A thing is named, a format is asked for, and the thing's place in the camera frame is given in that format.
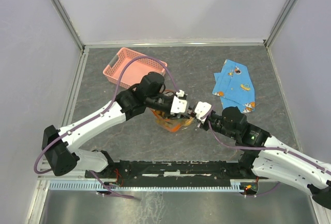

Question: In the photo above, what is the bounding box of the clear zip top bag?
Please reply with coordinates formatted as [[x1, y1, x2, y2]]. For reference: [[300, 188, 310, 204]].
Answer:
[[151, 89, 197, 134]]

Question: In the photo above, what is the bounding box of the orange persimmon toy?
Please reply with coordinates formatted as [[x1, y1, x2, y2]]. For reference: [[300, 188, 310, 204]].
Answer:
[[165, 123, 183, 132]]

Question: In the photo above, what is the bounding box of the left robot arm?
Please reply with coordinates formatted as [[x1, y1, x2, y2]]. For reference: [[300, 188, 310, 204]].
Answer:
[[41, 72, 187, 177]]

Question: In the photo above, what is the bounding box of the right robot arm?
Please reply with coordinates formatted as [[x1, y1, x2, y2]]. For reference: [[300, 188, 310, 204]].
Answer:
[[193, 102, 330, 209]]

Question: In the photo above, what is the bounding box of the pink plastic basket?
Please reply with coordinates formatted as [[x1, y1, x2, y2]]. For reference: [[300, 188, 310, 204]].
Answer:
[[103, 48, 166, 89]]

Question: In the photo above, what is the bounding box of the blue cartoon cloth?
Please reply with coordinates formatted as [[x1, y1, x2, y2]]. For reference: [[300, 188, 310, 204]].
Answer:
[[212, 59, 255, 113]]

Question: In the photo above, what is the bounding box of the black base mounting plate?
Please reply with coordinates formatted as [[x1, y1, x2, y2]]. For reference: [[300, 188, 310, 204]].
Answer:
[[96, 160, 256, 187]]

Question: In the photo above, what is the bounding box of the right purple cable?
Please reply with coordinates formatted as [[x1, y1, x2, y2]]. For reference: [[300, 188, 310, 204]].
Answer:
[[200, 104, 331, 198]]

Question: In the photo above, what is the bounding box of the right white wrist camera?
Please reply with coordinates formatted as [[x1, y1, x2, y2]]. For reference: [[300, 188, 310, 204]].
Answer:
[[193, 101, 213, 124]]

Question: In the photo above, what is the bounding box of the light blue cable duct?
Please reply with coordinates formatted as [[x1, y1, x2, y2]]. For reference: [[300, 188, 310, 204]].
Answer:
[[49, 180, 244, 193]]

